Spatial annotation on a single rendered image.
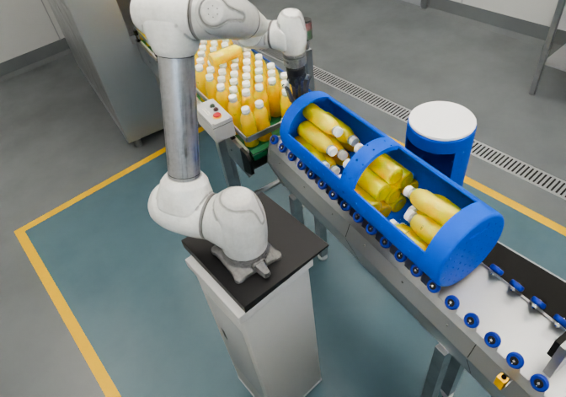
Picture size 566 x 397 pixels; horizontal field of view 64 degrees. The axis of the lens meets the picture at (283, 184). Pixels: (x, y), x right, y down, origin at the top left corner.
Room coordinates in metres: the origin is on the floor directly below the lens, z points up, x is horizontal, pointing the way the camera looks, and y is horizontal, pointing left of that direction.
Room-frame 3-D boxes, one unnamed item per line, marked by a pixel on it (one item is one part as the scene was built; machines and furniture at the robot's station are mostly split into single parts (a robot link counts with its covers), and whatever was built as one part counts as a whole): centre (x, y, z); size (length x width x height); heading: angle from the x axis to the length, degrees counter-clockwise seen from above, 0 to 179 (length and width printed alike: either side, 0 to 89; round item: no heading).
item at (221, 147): (1.73, 0.27, 0.50); 0.04 x 0.04 x 1.00; 27
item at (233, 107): (1.83, 0.17, 0.99); 0.07 x 0.07 x 0.19
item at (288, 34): (1.58, -0.10, 1.50); 0.13 x 0.11 x 0.16; 67
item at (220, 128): (1.73, 0.27, 1.05); 0.20 x 0.10 x 0.10; 27
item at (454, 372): (0.78, -0.62, 0.31); 0.06 x 0.06 x 0.63; 27
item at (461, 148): (1.51, -0.72, 0.59); 0.28 x 0.28 x 0.88
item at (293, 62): (1.57, -0.12, 1.39); 0.09 x 0.09 x 0.06
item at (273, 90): (1.93, -0.02, 0.99); 0.07 x 0.07 x 0.19
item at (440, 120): (1.51, -0.72, 1.03); 0.28 x 0.28 x 0.01
